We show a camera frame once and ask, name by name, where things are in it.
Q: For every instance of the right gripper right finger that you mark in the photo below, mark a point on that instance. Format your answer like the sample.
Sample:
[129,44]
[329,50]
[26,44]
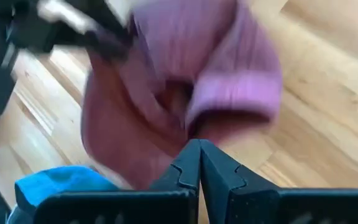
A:
[219,180]

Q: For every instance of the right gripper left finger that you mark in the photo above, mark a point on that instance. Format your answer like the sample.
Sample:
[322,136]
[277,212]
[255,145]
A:
[182,174]

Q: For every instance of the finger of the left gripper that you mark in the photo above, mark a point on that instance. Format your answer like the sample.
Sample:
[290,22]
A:
[110,43]

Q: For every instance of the maroon baseball cap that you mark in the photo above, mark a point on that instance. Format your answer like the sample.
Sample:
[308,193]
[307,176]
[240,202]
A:
[154,124]

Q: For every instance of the faded blue baseball cap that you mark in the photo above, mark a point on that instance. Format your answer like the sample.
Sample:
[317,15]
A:
[61,180]

